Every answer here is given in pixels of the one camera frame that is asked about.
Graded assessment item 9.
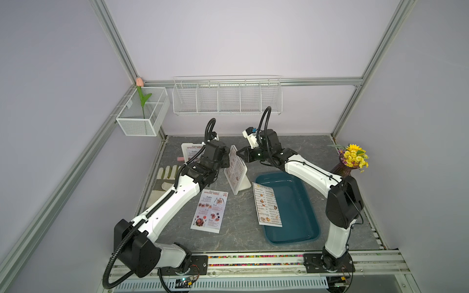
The white green work glove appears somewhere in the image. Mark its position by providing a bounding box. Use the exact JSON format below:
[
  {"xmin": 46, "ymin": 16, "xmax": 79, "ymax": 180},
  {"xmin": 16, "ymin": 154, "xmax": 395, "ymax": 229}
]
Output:
[{"xmin": 145, "ymin": 165, "xmax": 179, "ymax": 208}]

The dim sum menu sheet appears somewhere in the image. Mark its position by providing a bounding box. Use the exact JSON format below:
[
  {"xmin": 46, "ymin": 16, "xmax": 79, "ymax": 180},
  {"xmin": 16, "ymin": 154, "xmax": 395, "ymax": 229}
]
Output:
[
  {"xmin": 252, "ymin": 183, "xmax": 283, "ymax": 227},
  {"xmin": 225, "ymin": 145, "xmax": 245, "ymax": 186}
]

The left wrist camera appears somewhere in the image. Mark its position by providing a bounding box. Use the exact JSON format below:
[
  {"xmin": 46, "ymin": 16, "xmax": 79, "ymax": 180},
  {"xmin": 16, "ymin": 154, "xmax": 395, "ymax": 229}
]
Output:
[{"xmin": 208, "ymin": 131, "xmax": 219, "ymax": 142}]

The white mesh wall basket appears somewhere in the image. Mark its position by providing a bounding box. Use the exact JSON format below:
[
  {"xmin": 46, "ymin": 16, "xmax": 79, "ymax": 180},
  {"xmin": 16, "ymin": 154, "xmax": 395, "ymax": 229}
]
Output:
[{"xmin": 116, "ymin": 87, "xmax": 171, "ymax": 137}]

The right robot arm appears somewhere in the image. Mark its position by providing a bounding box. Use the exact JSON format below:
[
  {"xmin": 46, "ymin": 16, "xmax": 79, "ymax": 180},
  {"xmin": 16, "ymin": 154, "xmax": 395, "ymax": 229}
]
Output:
[{"xmin": 237, "ymin": 106, "xmax": 363, "ymax": 272}]

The red special menu sheet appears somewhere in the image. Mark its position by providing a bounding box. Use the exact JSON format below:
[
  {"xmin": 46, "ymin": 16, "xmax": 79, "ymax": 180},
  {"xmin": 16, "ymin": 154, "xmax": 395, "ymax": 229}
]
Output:
[{"xmin": 191, "ymin": 189, "xmax": 228, "ymax": 233}]

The pink artificial tulip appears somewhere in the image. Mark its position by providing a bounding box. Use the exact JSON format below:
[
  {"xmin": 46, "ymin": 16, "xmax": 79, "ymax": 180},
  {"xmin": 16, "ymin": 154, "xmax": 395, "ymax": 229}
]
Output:
[{"xmin": 136, "ymin": 77, "xmax": 152, "ymax": 119}]

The teal plastic tray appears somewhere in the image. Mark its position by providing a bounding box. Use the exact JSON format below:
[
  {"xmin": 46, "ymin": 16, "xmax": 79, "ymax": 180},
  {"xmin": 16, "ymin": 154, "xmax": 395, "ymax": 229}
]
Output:
[{"xmin": 255, "ymin": 172, "xmax": 321, "ymax": 245}]

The white ventilation grille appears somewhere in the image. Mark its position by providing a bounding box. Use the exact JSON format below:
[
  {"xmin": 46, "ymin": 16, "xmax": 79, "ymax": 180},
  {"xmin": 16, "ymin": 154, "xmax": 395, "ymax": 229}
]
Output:
[{"xmin": 112, "ymin": 276, "xmax": 329, "ymax": 293}]

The yellow flower bouquet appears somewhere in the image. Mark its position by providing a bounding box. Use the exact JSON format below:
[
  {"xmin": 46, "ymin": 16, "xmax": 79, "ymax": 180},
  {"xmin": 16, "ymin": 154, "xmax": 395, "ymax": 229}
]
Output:
[{"xmin": 331, "ymin": 144, "xmax": 369, "ymax": 172}]

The white menu holder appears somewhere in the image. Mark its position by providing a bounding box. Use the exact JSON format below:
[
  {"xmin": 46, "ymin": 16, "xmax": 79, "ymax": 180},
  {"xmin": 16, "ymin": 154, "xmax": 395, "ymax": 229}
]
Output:
[
  {"xmin": 181, "ymin": 143, "xmax": 203, "ymax": 162},
  {"xmin": 224, "ymin": 145, "xmax": 252, "ymax": 195}
]

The white wire wall shelf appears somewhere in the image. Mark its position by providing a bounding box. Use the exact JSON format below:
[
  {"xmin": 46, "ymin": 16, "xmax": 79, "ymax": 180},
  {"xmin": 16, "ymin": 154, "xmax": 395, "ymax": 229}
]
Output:
[{"xmin": 172, "ymin": 75, "xmax": 283, "ymax": 115}]

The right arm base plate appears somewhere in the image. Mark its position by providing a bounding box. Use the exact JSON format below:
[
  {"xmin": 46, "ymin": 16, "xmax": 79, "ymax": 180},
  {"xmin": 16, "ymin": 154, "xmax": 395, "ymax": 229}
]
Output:
[{"xmin": 304, "ymin": 252, "xmax": 355, "ymax": 273}]

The dark purple vase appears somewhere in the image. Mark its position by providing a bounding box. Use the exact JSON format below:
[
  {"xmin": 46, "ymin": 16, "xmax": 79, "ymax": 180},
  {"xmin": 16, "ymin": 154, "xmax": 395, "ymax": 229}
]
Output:
[{"xmin": 330, "ymin": 161, "xmax": 354, "ymax": 178}]

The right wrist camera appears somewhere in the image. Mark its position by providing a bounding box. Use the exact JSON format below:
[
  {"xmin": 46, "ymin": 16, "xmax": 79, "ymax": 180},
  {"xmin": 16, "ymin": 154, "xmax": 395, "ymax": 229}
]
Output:
[{"xmin": 242, "ymin": 127, "xmax": 259, "ymax": 149}]

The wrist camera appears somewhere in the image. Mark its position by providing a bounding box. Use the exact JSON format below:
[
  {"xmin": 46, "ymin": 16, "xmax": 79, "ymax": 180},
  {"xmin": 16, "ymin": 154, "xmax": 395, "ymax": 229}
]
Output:
[
  {"xmin": 208, "ymin": 131, "xmax": 219, "ymax": 142},
  {"xmin": 242, "ymin": 127, "xmax": 259, "ymax": 149}
]

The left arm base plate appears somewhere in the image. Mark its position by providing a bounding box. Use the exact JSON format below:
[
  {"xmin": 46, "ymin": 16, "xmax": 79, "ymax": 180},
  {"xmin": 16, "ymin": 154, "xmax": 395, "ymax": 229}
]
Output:
[{"xmin": 161, "ymin": 255, "xmax": 208, "ymax": 276}]

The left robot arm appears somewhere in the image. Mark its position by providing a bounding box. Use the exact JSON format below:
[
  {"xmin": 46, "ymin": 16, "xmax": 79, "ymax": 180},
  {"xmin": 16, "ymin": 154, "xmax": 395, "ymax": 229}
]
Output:
[{"xmin": 102, "ymin": 118, "xmax": 230, "ymax": 289}]

